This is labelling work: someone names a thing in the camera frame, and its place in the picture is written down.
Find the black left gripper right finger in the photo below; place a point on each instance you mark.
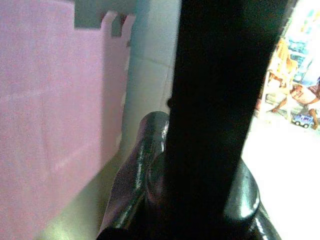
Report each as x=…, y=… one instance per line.
x=247, y=200

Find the purple white toy car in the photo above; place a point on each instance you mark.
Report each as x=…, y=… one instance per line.
x=302, y=121

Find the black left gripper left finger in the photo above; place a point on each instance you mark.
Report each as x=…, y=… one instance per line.
x=135, y=175

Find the pink foam puzzle mat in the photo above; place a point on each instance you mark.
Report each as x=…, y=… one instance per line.
x=50, y=112

